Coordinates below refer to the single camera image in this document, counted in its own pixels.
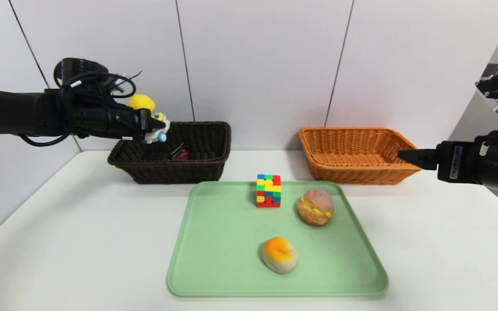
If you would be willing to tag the purple cream puff bread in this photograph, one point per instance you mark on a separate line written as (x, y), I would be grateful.
(316, 207)

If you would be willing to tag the multicoloured puzzle cube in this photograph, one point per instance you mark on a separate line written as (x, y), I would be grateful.
(268, 192)

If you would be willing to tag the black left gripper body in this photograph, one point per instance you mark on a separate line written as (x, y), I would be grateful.
(144, 122)

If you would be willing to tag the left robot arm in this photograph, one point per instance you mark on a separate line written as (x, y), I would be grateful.
(7, 110)

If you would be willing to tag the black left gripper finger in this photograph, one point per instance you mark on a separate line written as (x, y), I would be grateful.
(157, 124)

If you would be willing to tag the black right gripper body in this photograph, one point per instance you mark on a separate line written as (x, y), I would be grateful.
(453, 162)

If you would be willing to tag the dark brown wicker basket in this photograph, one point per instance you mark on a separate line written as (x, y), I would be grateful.
(167, 172)

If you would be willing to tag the black wall fixture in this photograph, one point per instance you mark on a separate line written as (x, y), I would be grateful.
(491, 69)

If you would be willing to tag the yellow duck scooter toy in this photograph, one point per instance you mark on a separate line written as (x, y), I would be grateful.
(142, 103)

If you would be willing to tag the green plastic tray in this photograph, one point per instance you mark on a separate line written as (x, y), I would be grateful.
(231, 242)

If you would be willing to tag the orange wicker basket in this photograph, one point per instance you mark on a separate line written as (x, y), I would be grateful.
(361, 175)

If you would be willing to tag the black cosmetic tube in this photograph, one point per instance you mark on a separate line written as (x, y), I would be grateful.
(180, 152)

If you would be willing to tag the orange and white bun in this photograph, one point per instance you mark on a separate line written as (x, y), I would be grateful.
(279, 255)

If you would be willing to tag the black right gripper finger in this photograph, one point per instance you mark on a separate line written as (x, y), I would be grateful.
(422, 159)

